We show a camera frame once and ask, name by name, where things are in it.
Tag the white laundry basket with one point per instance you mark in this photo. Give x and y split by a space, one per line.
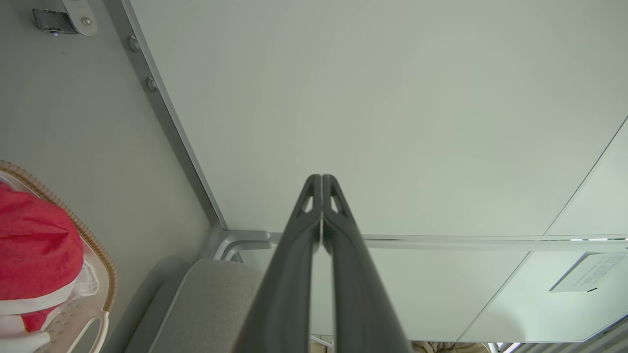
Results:
100 260

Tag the metal caster wheel with bracket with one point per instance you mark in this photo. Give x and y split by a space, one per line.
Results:
55 20

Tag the round metal bolt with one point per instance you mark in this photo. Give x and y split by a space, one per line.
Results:
151 84
134 43

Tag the white printed paper label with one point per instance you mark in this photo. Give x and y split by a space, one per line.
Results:
588 272

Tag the beige crumpled fabric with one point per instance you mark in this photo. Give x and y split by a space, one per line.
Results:
441 348

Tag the red garment with white stripes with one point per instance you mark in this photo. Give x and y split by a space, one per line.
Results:
34 245

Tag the aluminium partition frame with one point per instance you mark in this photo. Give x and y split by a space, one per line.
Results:
169 122

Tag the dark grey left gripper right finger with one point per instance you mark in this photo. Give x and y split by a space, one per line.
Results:
353 284

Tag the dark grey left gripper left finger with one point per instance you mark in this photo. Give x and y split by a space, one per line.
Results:
287 274

